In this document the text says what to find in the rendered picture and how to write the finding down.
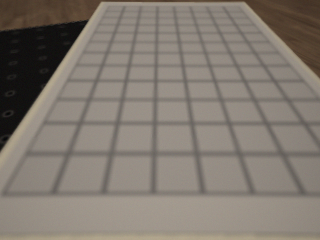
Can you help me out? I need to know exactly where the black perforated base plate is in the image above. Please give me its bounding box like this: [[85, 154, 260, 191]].
[[0, 20, 89, 152]]

